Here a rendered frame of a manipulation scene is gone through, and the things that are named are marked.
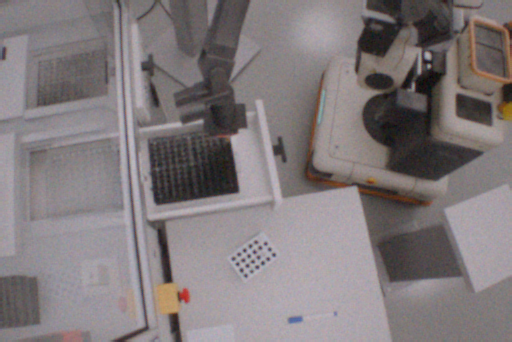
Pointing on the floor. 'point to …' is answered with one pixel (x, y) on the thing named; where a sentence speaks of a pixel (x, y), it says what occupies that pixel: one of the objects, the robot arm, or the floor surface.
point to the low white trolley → (282, 272)
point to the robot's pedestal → (450, 246)
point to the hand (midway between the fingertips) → (227, 133)
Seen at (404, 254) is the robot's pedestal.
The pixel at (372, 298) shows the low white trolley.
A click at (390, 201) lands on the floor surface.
